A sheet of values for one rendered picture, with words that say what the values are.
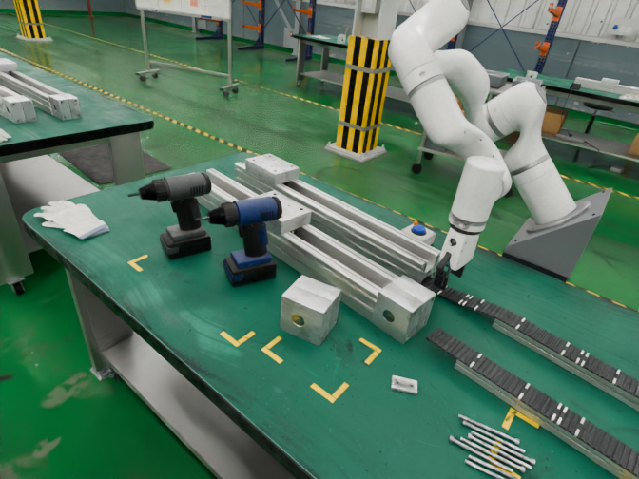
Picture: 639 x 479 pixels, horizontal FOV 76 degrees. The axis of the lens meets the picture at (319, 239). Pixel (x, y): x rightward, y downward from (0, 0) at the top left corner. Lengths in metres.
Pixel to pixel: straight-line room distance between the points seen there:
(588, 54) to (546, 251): 7.22
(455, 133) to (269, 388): 0.66
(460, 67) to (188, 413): 1.32
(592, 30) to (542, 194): 7.17
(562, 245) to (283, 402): 0.92
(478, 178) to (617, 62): 7.56
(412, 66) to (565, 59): 7.58
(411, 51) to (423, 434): 0.78
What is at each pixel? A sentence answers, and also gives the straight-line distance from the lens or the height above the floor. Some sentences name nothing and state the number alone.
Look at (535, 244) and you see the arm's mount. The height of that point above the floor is 0.84.
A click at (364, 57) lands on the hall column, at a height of 0.94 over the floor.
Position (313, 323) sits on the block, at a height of 0.84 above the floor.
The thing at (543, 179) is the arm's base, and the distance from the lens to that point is 1.39.
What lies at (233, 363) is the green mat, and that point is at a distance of 0.86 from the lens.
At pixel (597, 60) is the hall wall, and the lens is 8.46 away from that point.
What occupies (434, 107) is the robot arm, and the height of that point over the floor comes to 1.23.
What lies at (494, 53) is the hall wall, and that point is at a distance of 8.79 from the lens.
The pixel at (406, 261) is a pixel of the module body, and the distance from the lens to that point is 1.10.
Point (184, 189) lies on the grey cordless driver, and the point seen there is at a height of 0.97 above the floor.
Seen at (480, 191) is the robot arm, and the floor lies 1.09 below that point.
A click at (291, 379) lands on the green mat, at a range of 0.84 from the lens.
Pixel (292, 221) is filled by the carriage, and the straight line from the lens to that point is 1.09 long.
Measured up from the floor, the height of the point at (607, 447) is 0.81.
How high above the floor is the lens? 1.43
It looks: 31 degrees down
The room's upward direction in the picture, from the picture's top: 7 degrees clockwise
